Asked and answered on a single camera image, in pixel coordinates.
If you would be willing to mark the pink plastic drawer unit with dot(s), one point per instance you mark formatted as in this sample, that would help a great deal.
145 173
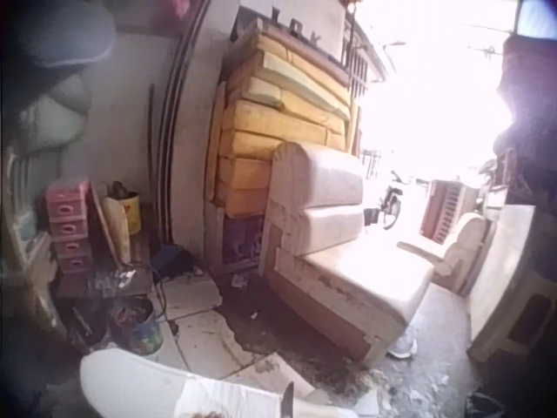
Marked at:
69 226

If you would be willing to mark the person's left hand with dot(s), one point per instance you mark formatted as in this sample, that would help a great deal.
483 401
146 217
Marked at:
209 414

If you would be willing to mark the white foam sheet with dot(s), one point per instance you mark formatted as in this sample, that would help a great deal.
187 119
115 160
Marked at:
143 383

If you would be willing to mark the white floor board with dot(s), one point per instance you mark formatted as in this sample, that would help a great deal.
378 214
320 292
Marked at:
191 298

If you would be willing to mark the white padded panel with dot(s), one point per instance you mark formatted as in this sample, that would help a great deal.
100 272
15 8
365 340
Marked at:
500 270

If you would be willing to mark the white padded sofa frame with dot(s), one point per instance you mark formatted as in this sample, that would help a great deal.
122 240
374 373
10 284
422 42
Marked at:
348 270

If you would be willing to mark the beige wooden board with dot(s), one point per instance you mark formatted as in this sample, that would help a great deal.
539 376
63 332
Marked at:
117 235

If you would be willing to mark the motorcycle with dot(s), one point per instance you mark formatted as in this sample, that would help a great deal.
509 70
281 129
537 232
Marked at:
390 204

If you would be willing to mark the white padded sofa armrest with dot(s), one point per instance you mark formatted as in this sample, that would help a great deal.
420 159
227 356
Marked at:
457 252

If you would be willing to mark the red wooden frame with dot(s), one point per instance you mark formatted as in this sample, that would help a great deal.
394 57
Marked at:
444 211

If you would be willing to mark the stack of yellow foam cushions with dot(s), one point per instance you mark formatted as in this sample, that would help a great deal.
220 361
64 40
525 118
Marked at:
261 143

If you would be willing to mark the wooden shelf base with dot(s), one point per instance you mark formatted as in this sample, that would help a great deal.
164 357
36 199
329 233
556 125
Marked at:
243 244

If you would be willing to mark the white rack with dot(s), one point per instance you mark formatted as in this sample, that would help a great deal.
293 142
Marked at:
22 204

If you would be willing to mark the black tub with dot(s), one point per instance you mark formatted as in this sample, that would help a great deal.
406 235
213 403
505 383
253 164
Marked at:
484 407

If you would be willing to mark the cardboard piece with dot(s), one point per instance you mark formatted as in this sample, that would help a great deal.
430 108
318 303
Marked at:
278 374

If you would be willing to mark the thin wooden stick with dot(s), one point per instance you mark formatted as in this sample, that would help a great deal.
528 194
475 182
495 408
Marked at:
151 130

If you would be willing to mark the white foam scrap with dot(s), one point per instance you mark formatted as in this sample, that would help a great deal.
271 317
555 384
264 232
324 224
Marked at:
364 402

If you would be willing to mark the yellow bucket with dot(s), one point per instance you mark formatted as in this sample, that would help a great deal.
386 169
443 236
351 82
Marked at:
132 213

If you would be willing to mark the black bucket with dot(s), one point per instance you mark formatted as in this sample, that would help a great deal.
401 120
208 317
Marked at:
89 324

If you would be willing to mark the pale green bag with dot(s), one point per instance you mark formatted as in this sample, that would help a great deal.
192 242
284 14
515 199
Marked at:
61 113

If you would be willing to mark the dark cluttered work table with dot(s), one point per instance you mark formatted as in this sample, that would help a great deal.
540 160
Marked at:
104 283

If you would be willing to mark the blue green paint can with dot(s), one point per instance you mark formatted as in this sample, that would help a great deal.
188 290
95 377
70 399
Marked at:
143 335

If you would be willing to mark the black curved strips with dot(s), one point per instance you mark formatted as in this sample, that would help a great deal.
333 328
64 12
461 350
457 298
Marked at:
174 109

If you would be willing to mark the window grille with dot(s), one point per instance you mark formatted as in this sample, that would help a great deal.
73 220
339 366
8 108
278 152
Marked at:
359 61

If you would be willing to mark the white shoe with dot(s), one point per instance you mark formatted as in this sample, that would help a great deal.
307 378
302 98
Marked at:
402 347

